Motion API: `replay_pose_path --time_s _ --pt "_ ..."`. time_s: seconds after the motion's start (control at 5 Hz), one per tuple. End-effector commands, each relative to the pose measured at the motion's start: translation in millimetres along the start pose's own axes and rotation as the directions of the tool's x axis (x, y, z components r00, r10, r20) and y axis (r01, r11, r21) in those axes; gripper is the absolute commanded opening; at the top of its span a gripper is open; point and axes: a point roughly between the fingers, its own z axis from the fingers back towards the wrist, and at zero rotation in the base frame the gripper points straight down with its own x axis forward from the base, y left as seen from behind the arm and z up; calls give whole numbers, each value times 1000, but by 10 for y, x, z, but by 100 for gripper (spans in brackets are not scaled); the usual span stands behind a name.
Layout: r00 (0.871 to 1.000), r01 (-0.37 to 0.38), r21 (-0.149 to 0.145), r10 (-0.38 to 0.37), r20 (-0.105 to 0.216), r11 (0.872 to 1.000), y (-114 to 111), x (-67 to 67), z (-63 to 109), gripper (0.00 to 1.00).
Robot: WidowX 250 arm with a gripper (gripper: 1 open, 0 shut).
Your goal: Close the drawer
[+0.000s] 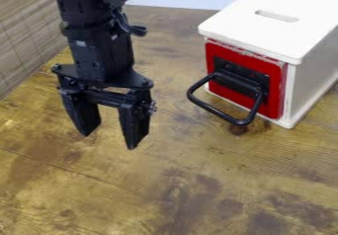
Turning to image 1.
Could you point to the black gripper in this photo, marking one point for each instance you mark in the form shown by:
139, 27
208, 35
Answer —
100, 78

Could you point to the black metal drawer handle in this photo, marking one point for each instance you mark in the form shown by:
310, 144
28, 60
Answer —
236, 80

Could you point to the red drawer front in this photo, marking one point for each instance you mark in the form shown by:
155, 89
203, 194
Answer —
259, 63

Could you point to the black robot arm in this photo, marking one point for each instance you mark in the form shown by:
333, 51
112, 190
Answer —
93, 14

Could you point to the white wooden box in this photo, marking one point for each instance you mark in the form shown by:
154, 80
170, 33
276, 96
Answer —
294, 31

